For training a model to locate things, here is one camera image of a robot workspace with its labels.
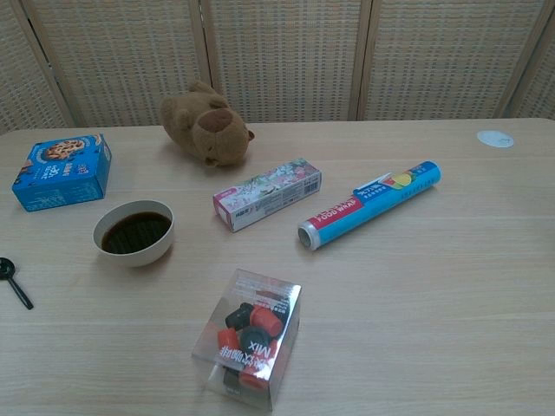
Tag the blue food wrap roll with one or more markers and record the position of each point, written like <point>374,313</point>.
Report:
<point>368,208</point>

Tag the white bowl of black coffee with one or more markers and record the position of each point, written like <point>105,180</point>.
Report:
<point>132,258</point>

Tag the clear box of capsules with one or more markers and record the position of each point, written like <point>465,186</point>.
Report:
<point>247,342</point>

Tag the brown capybara plush toy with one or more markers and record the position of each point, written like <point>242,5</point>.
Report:
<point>204,130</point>

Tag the blue cookie box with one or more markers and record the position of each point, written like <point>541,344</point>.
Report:
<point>60,173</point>

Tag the black plastic spoon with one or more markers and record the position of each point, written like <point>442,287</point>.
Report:
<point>20,293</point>

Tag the woven rattan folding screen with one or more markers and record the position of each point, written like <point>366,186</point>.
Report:
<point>282,56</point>

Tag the floral toothpaste box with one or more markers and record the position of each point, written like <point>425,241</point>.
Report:
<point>264,195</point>

